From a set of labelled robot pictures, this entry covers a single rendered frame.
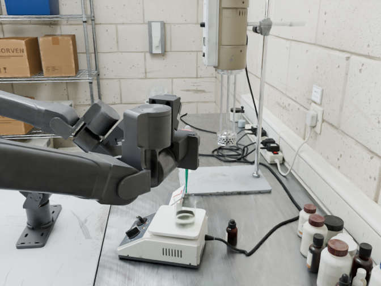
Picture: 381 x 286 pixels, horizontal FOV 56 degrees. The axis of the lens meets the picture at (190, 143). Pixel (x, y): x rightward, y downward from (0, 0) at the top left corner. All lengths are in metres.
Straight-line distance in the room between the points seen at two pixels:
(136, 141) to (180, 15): 2.65
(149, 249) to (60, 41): 2.20
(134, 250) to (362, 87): 0.70
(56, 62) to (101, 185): 2.43
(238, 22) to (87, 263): 0.76
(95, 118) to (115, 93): 2.34
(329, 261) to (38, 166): 0.59
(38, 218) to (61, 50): 1.97
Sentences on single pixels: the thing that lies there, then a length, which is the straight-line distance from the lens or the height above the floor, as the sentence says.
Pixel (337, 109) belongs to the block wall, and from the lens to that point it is 1.15.
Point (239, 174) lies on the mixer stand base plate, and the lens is 1.30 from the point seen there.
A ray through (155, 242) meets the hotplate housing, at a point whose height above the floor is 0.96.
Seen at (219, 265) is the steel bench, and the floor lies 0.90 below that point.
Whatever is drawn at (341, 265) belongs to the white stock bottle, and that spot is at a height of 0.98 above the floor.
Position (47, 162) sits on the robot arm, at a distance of 0.46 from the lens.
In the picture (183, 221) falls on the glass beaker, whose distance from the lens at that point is 0.83.
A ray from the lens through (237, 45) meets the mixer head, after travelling 1.10.
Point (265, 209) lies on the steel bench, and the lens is 1.11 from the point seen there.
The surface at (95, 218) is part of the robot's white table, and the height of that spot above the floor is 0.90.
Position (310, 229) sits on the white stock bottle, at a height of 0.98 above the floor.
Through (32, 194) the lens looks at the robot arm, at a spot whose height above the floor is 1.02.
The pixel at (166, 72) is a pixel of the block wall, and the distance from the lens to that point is 3.18.
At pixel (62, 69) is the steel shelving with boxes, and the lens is 2.89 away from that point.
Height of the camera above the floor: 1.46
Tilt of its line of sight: 20 degrees down
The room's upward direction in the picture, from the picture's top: straight up
